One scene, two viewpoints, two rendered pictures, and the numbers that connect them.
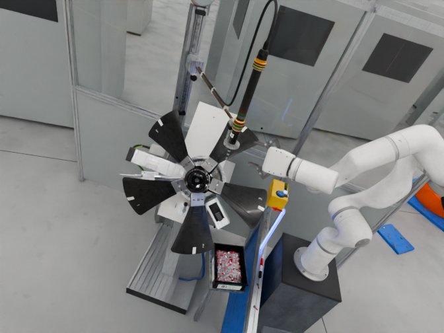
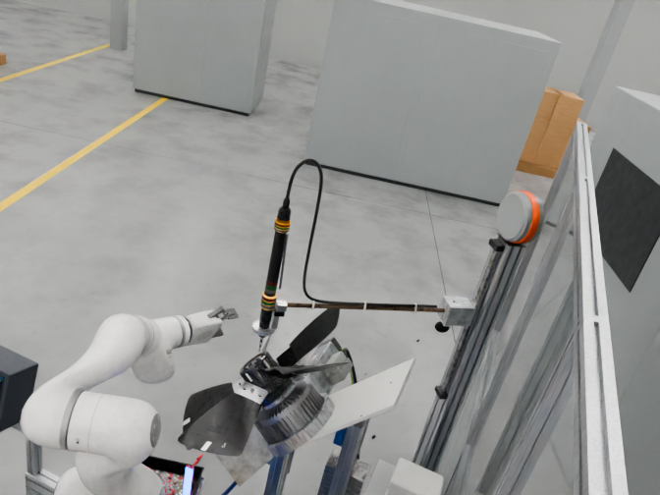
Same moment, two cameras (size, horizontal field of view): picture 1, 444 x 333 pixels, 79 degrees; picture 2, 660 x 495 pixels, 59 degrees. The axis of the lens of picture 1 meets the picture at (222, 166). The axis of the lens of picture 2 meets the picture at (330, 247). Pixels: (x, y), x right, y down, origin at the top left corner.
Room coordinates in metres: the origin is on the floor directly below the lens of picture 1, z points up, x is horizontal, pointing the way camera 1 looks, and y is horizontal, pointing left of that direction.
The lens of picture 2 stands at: (1.46, -1.35, 2.48)
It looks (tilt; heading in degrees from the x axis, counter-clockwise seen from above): 27 degrees down; 104
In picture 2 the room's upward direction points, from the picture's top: 13 degrees clockwise
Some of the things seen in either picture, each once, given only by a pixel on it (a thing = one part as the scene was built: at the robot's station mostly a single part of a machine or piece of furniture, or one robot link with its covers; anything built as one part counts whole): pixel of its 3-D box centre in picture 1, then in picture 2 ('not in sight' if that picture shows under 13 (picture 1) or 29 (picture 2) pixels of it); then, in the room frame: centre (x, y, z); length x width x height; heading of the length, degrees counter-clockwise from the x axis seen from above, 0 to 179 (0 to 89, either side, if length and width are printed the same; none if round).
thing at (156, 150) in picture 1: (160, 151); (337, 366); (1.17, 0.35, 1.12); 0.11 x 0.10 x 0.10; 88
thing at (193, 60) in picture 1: (193, 63); (458, 310); (1.50, 0.34, 1.53); 0.10 x 0.07 x 0.08; 33
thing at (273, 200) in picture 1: (277, 195); not in sight; (1.27, -0.38, 1.02); 0.16 x 0.10 x 0.11; 178
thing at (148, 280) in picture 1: (172, 264); not in sight; (1.18, 0.12, 0.04); 0.62 x 0.46 x 0.08; 178
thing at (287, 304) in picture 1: (275, 303); not in sight; (0.91, -0.60, 0.46); 0.30 x 0.30 x 0.93; 0
